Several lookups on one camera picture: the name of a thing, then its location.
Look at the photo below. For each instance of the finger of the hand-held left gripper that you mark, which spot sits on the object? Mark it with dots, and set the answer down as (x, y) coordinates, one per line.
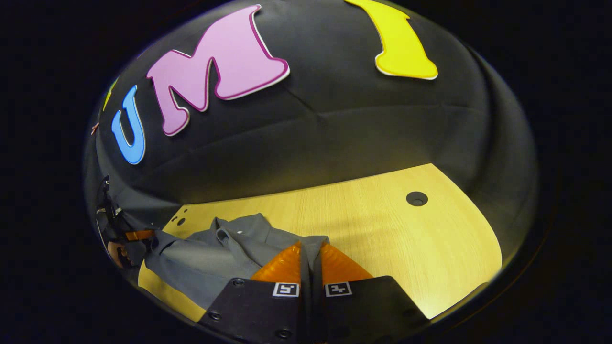
(139, 235)

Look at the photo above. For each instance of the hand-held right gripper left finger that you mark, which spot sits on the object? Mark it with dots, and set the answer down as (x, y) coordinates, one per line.
(248, 310)

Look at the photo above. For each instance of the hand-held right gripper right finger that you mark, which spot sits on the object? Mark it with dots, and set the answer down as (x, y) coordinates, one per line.
(377, 310)

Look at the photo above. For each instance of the grey long-sleeved shirt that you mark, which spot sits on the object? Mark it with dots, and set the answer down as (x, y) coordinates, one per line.
(201, 267)

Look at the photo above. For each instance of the red backdrop clip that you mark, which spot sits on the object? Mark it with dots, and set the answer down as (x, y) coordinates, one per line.
(94, 128)

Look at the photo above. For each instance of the black backdrop cloth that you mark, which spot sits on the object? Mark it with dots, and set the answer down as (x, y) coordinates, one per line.
(344, 129)

